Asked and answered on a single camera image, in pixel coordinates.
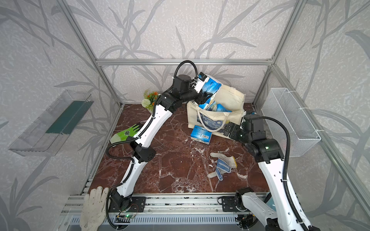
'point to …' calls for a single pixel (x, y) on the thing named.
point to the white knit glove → (93, 209)
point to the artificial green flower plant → (150, 99)
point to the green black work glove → (130, 133)
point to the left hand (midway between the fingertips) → (209, 91)
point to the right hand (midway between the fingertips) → (231, 128)
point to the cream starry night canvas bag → (227, 97)
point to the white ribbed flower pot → (150, 109)
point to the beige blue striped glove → (225, 164)
